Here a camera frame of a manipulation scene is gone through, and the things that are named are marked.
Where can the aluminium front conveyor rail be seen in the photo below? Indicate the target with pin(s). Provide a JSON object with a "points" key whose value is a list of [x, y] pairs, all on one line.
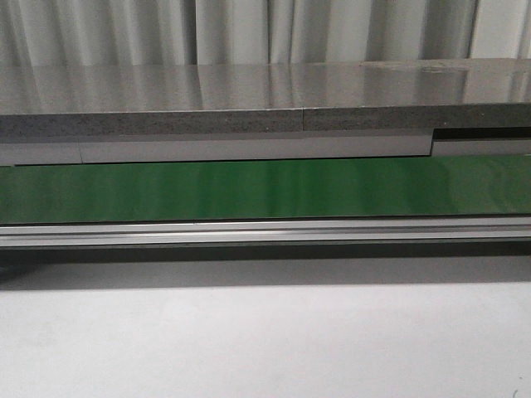
{"points": [[275, 232]]}

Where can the green conveyor belt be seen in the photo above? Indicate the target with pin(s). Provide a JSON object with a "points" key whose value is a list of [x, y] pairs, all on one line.
{"points": [[266, 189]]}

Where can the white pleated curtain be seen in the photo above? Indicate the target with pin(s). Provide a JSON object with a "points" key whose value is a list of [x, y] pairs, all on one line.
{"points": [[91, 33]]}

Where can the grey rear conveyor rail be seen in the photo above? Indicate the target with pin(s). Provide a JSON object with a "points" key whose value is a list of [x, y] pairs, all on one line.
{"points": [[216, 147]]}

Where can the grey rear rail right segment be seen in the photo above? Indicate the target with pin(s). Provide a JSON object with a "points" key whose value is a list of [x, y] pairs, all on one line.
{"points": [[477, 147]]}

